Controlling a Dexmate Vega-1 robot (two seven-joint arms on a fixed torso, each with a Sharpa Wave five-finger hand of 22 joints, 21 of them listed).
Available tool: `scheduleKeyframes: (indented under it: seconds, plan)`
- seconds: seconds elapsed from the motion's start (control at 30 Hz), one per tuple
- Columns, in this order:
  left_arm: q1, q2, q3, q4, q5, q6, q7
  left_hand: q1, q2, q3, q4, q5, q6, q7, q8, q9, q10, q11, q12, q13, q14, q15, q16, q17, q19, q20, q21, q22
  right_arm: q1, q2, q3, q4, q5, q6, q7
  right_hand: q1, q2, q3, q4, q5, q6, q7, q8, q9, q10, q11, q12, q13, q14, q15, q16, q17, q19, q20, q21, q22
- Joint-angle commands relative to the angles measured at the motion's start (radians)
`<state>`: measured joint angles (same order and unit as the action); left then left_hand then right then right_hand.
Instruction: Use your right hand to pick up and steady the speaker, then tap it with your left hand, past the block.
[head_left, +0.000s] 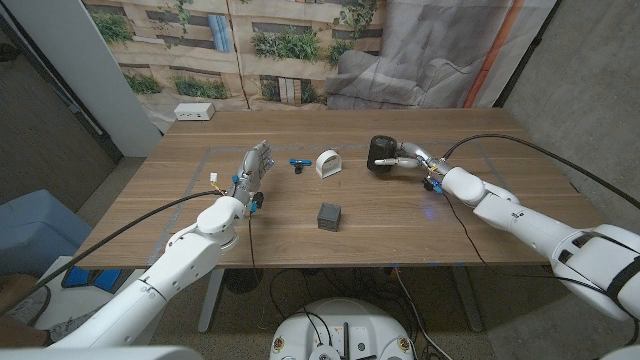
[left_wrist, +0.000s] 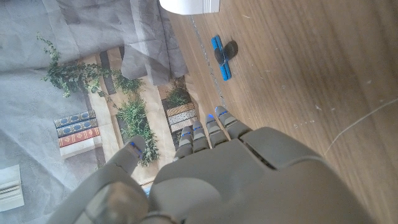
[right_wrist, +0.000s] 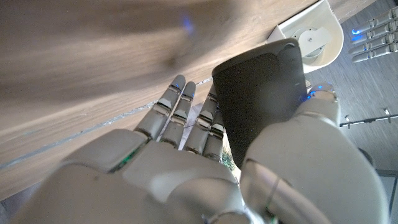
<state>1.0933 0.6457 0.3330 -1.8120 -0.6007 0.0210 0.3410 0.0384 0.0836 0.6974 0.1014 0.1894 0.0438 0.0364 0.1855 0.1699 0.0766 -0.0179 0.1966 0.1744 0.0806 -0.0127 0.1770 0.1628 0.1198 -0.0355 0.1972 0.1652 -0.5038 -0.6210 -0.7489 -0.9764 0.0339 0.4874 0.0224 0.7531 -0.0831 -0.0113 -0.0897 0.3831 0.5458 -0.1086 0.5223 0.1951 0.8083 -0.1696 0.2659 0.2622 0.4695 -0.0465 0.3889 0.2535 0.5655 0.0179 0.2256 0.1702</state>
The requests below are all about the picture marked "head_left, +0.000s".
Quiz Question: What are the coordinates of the white table leg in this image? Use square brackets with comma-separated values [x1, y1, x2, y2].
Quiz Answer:
[198, 268, 226, 334]
[449, 264, 484, 334]

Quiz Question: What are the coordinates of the black cylindrical speaker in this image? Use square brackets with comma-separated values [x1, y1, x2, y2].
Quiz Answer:
[366, 134, 399, 175]

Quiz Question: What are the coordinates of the blue upholstered chair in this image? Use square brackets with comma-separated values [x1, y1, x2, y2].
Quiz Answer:
[0, 188, 94, 279]

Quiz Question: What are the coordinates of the printed fabric backdrop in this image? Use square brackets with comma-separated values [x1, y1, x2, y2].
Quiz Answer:
[82, 0, 559, 135]

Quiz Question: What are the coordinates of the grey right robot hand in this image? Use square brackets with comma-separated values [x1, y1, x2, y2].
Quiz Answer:
[373, 142, 454, 178]

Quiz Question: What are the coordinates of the grey floor cable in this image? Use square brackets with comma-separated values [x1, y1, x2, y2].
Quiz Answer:
[393, 267, 454, 360]

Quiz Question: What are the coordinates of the black round floor fan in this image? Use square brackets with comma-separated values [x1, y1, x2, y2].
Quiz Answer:
[223, 268, 265, 294]

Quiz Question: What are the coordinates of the blue flat floor item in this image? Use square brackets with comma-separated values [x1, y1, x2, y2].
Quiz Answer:
[62, 267, 123, 293]

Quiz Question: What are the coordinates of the dark grey cube block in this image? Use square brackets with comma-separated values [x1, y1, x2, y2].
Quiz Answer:
[316, 202, 342, 233]

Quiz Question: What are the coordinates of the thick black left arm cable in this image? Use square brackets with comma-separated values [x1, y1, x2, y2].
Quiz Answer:
[0, 189, 226, 319]

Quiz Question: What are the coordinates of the white robot torso base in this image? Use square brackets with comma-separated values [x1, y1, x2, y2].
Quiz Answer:
[269, 297, 415, 360]

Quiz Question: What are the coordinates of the white power strip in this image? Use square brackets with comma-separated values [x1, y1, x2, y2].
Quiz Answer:
[173, 102, 216, 122]

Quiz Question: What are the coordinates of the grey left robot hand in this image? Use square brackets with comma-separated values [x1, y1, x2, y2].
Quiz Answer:
[231, 140, 275, 201]

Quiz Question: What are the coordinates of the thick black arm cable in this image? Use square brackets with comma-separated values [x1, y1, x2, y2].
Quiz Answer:
[0, 189, 226, 319]
[441, 133, 640, 211]

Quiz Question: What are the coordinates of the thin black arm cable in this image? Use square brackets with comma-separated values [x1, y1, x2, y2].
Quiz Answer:
[443, 193, 601, 296]
[247, 212, 259, 274]

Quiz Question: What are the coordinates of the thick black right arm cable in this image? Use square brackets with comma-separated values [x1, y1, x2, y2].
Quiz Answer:
[441, 133, 640, 211]

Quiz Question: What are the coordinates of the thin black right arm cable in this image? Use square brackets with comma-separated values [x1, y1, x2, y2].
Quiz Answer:
[443, 193, 601, 296]

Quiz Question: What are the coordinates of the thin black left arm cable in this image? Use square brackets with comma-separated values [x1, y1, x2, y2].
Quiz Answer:
[247, 212, 259, 274]

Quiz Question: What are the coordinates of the white arched tape dispenser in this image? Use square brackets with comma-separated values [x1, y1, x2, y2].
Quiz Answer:
[315, 149, 343, 180]

